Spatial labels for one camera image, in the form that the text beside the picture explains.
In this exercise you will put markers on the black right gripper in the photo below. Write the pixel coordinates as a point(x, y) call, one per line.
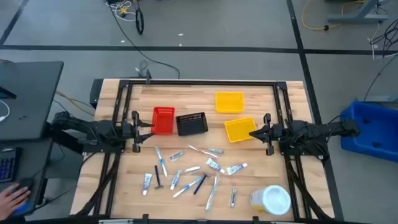
point(269, 133)

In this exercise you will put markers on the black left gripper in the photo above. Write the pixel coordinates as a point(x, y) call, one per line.
point(136, 130)

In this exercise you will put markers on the blue white packaged toothbrush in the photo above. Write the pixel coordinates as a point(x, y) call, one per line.
point(186, 187)
point(161, 162)

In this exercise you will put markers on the small grey packaged toiletry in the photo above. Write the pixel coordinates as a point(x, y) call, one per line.
point(216, 151)
point(176, 155)

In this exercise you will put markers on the white toothpaste tube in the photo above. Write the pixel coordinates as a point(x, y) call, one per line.
point(214, 165)
point(175, 180)
point(147, 183)
point(235, 169)

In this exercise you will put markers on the black disposable razor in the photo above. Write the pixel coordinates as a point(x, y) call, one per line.
point(201, 183)
point(157, 175)

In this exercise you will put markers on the pink packaged toothbrush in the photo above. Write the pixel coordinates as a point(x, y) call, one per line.
point(202, 151)

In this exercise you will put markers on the small white packaged toiletry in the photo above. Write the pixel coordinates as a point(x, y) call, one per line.
point(192, 169)

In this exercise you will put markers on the silver nail clipper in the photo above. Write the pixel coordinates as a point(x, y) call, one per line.
point(233, 198)

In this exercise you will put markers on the green white packaged toothbrush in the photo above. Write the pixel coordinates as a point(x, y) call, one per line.
point(212, 193)

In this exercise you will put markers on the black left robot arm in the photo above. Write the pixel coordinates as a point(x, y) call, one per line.
point(99, 127)

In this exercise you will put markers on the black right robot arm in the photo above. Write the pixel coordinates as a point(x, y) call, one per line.
point(311, 129)

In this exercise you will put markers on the yellow plastic basket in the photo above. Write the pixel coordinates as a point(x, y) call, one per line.
point(240, 129)
point(229, 102)

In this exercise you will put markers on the red plastic basket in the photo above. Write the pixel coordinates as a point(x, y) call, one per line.
point(163, 121)

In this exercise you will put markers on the black plastic basket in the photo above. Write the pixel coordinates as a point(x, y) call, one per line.
point(191, 124)

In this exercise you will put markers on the white lidded plastic tub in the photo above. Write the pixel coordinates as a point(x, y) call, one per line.
point(273, 200)

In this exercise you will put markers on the blue plastic bin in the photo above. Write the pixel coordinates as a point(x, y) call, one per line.
point(373, 130)

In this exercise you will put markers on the black desk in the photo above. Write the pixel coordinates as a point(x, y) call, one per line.
point(31, 99)

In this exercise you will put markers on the black computer mouse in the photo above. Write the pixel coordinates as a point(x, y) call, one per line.
point(25, 183)

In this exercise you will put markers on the black keyboard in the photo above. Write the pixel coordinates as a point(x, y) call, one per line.
point(7, 165)

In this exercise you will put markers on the person's hand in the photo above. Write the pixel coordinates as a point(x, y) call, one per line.
point(12, 197)

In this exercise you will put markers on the grey metal stand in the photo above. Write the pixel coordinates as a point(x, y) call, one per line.
point(357, 18)

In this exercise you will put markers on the black table frame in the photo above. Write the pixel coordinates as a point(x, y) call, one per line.
point(202, 82)

